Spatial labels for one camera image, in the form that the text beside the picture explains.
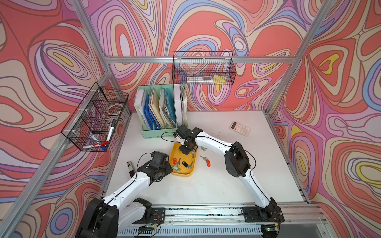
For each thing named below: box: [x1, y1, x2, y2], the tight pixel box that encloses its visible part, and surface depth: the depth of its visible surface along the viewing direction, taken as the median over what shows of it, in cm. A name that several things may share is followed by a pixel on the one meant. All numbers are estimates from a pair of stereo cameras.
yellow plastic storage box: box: [169, 141, 198, 178], surface depth 93 cm
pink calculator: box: [229, 120, 251, 137], surface depth 110 cm
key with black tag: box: [181, 161, 194, 170], surface depth 92 cm
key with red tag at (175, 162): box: [172, 157, 182, 168], surface depth 95 cm
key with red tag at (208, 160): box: [199, 155, 211, 168], surface depth 95 cm
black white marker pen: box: [106, 119, 117, 143], surface depth 70 cm
